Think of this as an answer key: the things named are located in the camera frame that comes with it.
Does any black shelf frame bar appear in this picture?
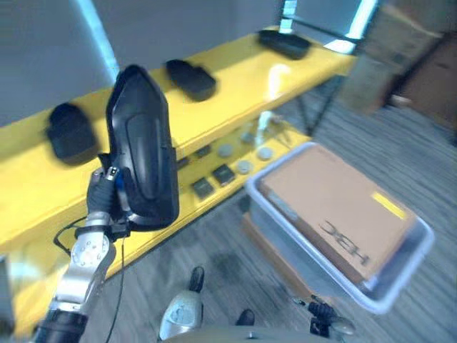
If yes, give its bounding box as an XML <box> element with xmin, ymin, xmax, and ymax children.
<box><xmin>283</xmin><ymin>13</ymin><xmax>360</xmax><ymax>44</ymax></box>

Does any black sole-shaped part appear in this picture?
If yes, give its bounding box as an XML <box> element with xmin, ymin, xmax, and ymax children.
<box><xmin>257</xmin><ymin>29</ymin><xmax>311</xmax><ymax>60</ymax></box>
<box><xmin>165</xmin><ymin>59</ymin><xmax>218</xmax><ymax>102</ymax></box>
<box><xmin>106</xmin><ymin>64</ymin><xmax>181</xmax><ymax>232</ymax></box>
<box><xmin>45</xmin><ymin>102</ymin><xmax>100</xmax><ymax>166</ymax></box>

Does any orange cardboard box with print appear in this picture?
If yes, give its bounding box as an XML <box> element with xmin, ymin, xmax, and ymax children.
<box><xmin>258</xmin><ymin>146</ymin><xmax>417</xmax><ymax>284</ymax></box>

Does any robot silver leg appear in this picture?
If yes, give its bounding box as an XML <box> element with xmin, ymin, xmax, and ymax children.
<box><xmin>158</xmin><ymin>289</ymin><xmax>205</xmax><ymax>341</ymax></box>

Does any black shelf brace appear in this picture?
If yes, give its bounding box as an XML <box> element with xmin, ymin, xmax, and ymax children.
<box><xmin>294</xmin><ymin>76</ymin><xmax>338</xmax><ymax>137</ymax></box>

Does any robot dark foot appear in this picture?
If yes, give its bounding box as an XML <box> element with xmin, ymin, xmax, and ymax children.
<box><xmin>189</xmin><ymin>265</ymin><xmax>206</xmax><ymax>292</ymax></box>
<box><xmin>236</xmin><ymin>308</ymin><xmax>256</xmax><ymax>327</ymax></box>

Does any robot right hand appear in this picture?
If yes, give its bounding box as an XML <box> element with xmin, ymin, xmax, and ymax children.
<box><xmin>307</xmin><ymin>294</ymin><xmax>356</xmax><ymax>339</ymax></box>

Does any clear plastic box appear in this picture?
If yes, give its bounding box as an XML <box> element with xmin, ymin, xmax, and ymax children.
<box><xmin>245</xmin><ymin>141</ymin><xmax>436</xmax><ymax>316</ymax></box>

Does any blue shelf post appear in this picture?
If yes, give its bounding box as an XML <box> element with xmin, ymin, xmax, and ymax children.
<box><xmin>69</xmin><ymin>0</ymin><xmax>120</xmax><ymax>84</ymax></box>
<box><xmin>277</xmin><ymin>0</ymin><xmax>298</xmax><ymax>35</ymax></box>
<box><xmin>328</xmin><ymin>0</ymin><xmax>378</xmax><ymax>54</ymax></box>

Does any large grey-brown cardboard box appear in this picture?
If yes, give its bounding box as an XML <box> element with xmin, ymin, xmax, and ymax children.
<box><xmin>338</xmin><ymin>0</ymin><xmax>451</xmax><ymax>115</ymax></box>

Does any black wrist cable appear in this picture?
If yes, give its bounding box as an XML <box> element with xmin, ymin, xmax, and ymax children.
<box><xmin>53</xmin><ymin>215</ymin><xmax>126</xmax><ymax>339</ymax></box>

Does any small white bottle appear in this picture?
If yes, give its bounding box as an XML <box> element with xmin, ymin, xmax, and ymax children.
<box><xmin>256</xmin><ymin>110</ymin><xmax>274</xmax><ymax>144</ymax></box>

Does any dark brown cardboard box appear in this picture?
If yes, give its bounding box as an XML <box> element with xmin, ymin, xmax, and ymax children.
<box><xmin>391</xmin><ymin>31</ymin><xmax>457</xmax><ymax>144</ymax></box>

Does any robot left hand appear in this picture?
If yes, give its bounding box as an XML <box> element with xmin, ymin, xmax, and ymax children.
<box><xmin>86</xmin><ymin>152</ymin><xmax>126</xmax><ymax>219</ymax></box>

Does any robot grey torso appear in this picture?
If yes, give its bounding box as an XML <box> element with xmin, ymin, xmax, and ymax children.
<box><xmin>163</xmin><ymin>324</ymin><xmax>324</xmax><ymax>343</ymax></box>

